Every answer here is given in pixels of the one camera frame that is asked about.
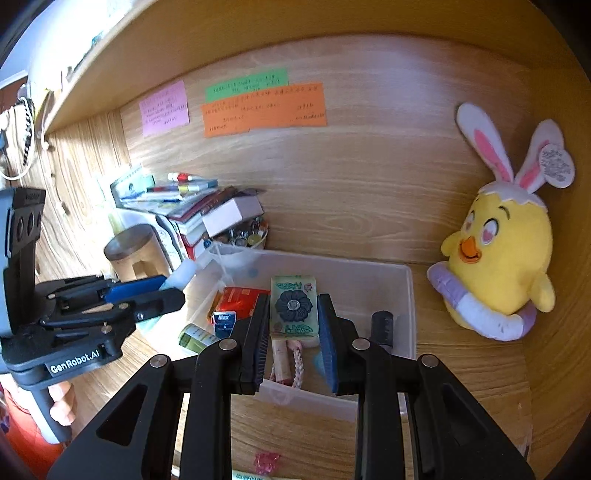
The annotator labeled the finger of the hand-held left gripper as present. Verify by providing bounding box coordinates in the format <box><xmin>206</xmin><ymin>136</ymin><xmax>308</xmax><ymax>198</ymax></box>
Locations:
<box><xmin>111</xmin><ymin>288</ymin><xmax>187</xmax><ymax>325</ymax></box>
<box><xmin>104</xmin><ymin>275</ymin><xmax>168</xmax><ymax>304</ymax></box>

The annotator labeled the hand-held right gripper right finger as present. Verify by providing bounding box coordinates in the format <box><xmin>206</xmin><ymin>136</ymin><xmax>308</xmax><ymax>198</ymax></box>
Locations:
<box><xmin>317</xmin><ymin>293</ymin><xmax>536</xmax><ymax>480</ymax></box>

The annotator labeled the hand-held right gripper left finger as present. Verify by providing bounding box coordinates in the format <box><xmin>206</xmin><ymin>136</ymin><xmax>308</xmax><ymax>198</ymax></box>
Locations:
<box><xmin>46</xmin><ymin>293</ymin><xmax>271</xmax><ymax>480</ymax></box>

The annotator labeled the pink stick with braided rope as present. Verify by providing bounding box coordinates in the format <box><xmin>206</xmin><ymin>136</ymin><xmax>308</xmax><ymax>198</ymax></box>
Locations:
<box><xmin>269</xmin><ymin>339</ymin><xmax>307</xmax><ymax>389</ymax></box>

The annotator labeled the white plastic bottle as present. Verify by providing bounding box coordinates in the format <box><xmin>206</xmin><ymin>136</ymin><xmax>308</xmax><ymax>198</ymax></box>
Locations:
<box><xmin>165</xmin><ymin>260</ymin><xmax>198</xmax><ymax>291</ymax></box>

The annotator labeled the blue staple box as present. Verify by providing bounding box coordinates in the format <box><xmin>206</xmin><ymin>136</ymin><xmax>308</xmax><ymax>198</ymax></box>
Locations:
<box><xmin>211</xmin><ymin>311</ymin><xmax>239</xmax><ymax>339</ymax></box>

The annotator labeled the red tea packet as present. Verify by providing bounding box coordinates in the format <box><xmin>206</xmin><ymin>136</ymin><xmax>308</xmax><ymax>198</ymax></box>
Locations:
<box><xmin>213</xmin><ymin>286</ymin><xmax>271</xmax><ymax>325</ymax></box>

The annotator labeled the green floral packet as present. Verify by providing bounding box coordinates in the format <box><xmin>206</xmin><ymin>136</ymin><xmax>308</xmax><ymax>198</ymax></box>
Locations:
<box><xmin>269</xmin><ymin>275</ymin><xmax>322</xmax><ymax>347</ymax></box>

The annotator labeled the clear plastic bin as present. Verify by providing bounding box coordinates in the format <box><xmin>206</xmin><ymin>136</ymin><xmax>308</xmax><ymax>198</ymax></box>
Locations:
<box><xmin>185</xmin><ymin>242</ymin><xmax>416</xmax><ymax>423</ymax></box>

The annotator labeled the person's left forearm orange sleeve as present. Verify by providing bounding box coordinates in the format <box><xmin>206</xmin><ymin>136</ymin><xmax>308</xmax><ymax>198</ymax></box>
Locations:
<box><xmin>0</xmin><ymin>382</ymin><xmax>49</xmax><ymax>462</ymax></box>

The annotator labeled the person's left hand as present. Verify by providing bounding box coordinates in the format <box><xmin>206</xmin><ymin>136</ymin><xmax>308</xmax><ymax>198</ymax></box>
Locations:
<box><xmin>48</xmin><ymin>382</ymin><xmax>77</xmax><ymax>426</ymax></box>

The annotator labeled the brown lidded jar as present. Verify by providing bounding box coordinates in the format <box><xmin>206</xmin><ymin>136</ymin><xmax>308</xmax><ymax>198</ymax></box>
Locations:
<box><xmin>103</xmin><ymin>224</ymin><xmax>170</xmax><ymax>283</ymax></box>

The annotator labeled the olive green tube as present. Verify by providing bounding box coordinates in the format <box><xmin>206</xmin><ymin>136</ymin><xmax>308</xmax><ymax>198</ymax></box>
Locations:
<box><xmin>178</xmin><ymin>323</ymin><xmax>223</xmax><ymax>355</ymax></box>

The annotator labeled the black cylindrical bottle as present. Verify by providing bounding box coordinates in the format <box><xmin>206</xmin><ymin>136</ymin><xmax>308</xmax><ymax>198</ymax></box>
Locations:
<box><xmin>371</xmin><ymin>311</ymin><xmax>394</xmax><ymax>348</ymax></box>

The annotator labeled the stack of books and papers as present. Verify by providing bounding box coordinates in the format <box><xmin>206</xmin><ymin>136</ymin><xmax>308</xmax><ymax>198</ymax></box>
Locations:
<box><xmin>110</xmin><ymin>168</ymin><xmax>241</xmax><ymax>273</ymax></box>

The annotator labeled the bowl of beads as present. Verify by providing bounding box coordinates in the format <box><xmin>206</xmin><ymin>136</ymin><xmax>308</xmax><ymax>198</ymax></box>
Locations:
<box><xmin>203</xmin><ymin>219</ymin><xmax>269</xmax><ymax>254</ymax></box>

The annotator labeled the small white box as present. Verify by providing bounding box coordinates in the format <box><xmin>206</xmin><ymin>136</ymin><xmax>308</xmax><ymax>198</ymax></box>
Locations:
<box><xmin>202</xmin><ymin>196</ymin><xmax>265</xmax><ymax>237</ymax></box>

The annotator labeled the pink sticky note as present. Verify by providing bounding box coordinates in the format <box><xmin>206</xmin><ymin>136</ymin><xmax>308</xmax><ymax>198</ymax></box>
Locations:
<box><xmin>139</xmin><ymin>81</ymin><xmax>190</xmax><ymax>138</ymax></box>

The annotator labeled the yellow chick plush toy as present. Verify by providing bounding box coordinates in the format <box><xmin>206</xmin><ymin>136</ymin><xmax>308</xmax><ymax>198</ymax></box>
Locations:
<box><xmin>427</xmin><ymin>102</ymin><xmax>576</xmax><ymax>343</ymax></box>

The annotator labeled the orange sticky note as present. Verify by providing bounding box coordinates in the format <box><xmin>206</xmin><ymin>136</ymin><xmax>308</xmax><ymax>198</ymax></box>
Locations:
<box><xmin>201</xmin><ymin>82</ymin><xmax>328</xmax><ymax>138</ymax></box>

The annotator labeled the green sticky note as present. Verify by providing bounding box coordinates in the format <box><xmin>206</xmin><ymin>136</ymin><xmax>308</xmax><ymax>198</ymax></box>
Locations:
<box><xmin>205</xmin><ymin>68</ymin><xmax>289</xmax><ymax>103</ymax></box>

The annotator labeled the wooden shelf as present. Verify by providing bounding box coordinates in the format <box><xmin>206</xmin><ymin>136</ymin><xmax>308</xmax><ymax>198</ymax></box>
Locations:
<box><xmin>41</xmin><ymin>0</ymin><xmax>525</xmax><ymax>136</ymax></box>

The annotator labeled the pink bead bracelet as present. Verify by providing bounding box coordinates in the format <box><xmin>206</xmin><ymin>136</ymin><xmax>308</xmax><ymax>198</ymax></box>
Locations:
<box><xmin>253</xmin><ymin>451</ymin><xmax>281</xmax><ymax>477</ymax></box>

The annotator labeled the hanging metal chain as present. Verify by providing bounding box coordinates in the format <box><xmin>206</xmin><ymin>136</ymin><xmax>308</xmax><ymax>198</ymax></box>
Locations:
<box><xmin>17</xmin><ymin>97</ymin><xmax>37</xmax><ymax>164</ymax></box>

